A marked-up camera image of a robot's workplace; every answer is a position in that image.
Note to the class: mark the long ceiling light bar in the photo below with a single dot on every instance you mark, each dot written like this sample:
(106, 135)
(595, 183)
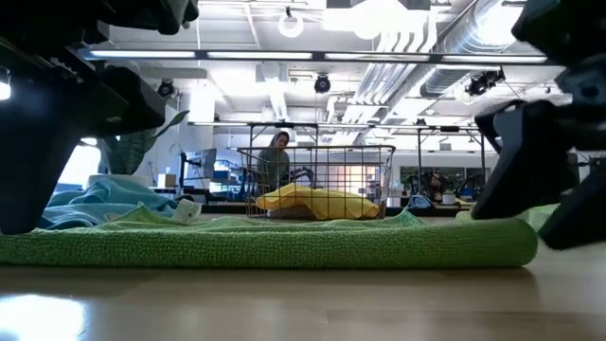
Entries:
(260, 55)

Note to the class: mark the cardboard box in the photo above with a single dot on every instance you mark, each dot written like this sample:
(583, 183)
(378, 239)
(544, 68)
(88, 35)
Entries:
(167, 181)

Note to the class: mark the person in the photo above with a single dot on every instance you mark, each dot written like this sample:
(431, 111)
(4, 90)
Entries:
(274, 166)
(433, 182)

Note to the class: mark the light green towel white label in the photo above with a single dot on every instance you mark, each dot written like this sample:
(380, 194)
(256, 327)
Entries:
(284, 244)

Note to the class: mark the monitor on black arm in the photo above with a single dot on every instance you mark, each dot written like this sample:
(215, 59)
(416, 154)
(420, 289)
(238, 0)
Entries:
(207, 163)

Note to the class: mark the yellow microfiber towel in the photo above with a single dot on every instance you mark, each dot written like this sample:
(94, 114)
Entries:
(322, 201)

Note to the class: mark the silver ventilation duct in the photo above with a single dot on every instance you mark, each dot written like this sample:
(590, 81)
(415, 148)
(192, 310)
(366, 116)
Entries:
(466, 42)

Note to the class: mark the blue and white helmet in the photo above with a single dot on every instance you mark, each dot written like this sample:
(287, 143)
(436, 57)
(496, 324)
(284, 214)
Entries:
(419, 202)

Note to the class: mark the bright window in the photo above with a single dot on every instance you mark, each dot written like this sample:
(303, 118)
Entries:
(80, 166)

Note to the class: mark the black ceiling spot lamp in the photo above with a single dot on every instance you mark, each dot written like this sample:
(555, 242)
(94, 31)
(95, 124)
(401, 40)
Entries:
(165, 89)
(322, 84)

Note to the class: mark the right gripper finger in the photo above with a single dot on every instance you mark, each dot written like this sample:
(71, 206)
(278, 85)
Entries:
(582, 213)
(535, 161)

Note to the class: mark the black ceiling camera cluster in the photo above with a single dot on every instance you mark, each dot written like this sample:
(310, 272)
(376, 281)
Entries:
(480, 85)

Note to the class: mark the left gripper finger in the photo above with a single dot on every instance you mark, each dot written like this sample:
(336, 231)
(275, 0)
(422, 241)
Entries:
(38, 156)

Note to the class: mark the potted snake plant white pot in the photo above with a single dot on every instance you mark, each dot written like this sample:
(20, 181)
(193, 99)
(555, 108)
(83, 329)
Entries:
(128, 151)

